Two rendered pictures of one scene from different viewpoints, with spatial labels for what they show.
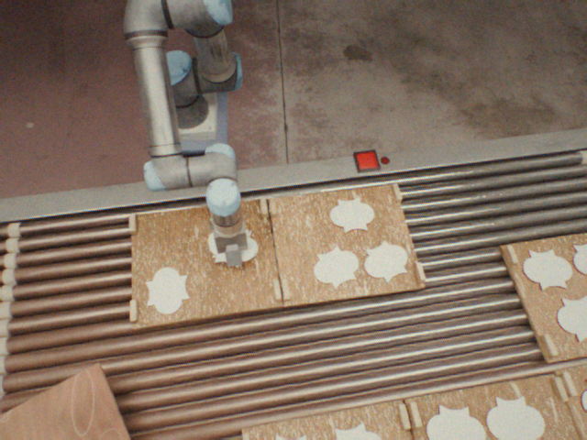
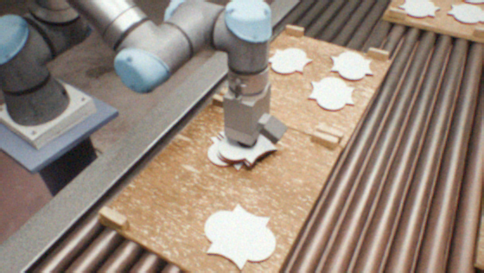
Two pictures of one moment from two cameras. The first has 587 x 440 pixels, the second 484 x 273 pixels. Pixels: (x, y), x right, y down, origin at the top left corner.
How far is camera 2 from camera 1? 0.88 m
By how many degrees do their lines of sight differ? 32
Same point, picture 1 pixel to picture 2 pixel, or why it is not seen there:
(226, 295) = (293, 185)
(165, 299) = (250, 243)
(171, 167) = (158, 34)
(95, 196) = (17, 248)
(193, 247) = (206, 181)
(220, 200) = (259, 10)
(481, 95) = not seen: hidden behind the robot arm
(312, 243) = (292, 96)
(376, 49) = (110, 61)
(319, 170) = (222, 60)
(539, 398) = not seen: outside the picture
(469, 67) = not seen: hidden behind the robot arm
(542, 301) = (442, 22)
